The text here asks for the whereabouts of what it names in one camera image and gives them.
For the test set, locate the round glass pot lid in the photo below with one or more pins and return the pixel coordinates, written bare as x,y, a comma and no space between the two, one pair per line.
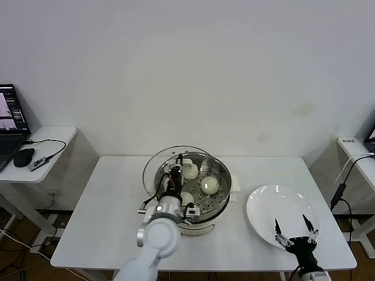
205,161

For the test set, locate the black open laptop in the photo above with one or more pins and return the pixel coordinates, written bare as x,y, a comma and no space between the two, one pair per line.
8,146

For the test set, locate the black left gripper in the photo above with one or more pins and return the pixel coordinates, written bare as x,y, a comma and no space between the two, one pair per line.
175,180

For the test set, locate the grey usb hub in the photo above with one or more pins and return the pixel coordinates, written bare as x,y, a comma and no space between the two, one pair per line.
37,164

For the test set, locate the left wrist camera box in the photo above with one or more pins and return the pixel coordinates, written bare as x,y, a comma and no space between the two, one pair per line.
194,212

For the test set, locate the steel steamer basket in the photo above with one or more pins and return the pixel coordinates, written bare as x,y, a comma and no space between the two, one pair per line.
216,199

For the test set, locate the dark laptop on desk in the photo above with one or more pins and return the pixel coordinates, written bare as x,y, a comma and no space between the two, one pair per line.
371,128

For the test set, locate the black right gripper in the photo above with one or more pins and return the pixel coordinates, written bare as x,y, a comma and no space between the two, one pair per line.
301,247

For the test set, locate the cream electric pot base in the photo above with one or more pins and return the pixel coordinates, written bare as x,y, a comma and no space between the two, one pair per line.
202,229

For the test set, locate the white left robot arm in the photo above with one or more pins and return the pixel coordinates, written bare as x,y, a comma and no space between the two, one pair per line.
159,238

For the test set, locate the white wall socket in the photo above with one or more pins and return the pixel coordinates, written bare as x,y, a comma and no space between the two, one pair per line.
52,193

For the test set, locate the black text label sticker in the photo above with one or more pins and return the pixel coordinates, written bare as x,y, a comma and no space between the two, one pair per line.
348,141

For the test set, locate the white round plate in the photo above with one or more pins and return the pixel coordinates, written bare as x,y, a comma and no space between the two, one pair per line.
263,210

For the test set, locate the black computer mouse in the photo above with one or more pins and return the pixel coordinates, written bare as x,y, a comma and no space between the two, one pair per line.
24,157

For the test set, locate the white steamed baozi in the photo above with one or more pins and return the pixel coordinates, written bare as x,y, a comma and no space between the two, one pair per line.
192,174
165,183
209,185
188,198

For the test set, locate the white side table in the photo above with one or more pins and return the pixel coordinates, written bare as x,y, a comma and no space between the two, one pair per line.
52,152

